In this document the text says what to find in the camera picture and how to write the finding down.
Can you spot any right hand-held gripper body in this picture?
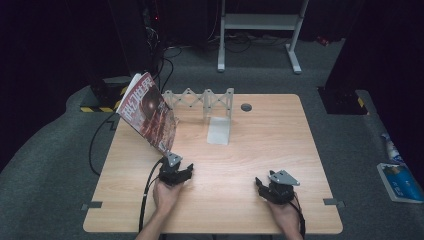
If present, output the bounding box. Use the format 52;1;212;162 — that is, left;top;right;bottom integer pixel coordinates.
263;169;301;205

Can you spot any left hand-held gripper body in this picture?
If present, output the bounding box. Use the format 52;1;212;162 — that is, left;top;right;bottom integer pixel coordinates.
157;151;184;187

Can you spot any grey expandable book rack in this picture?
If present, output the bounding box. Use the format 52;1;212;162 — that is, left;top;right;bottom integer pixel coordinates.
162;87;235;146

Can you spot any red cover magazine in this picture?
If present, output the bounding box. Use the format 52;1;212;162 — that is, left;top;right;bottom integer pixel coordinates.
115;71;180;156

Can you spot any person's left hand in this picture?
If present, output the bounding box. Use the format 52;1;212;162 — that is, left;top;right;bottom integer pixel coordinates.
152;179;185;215

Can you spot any person's right hand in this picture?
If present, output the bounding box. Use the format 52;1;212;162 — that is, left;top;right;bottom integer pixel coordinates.
267;197;302;235

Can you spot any grey tape strip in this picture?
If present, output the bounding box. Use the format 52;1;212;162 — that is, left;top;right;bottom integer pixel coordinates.
80;201;104;212
322;197;346;209

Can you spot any black base with yellow stripes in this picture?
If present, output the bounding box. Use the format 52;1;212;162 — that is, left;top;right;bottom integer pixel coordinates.
317;86;370;116
79;75;133;114

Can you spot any white and blue bottle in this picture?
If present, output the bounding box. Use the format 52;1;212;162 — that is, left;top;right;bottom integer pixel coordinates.
380;132;406;165

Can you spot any black equipment tower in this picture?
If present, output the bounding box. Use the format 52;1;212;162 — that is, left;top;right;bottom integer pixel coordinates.
106;0;168;76

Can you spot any white metal stand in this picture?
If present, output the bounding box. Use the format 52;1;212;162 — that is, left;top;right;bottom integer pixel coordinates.
216;0;310;75

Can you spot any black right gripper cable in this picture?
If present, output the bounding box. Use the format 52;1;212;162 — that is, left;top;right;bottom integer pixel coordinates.
289;193;307;240

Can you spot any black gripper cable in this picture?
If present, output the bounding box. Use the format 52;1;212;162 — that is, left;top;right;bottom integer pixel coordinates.
289;193;307;240
137;157;166;234

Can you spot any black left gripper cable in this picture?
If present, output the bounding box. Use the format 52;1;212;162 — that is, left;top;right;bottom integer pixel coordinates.
137;157;166;234

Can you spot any black floor cable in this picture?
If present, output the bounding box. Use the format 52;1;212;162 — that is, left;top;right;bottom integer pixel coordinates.
87;46;183;177

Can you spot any bundle of black floor cables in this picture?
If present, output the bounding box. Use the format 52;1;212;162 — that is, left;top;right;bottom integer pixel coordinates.
205;30;292;54

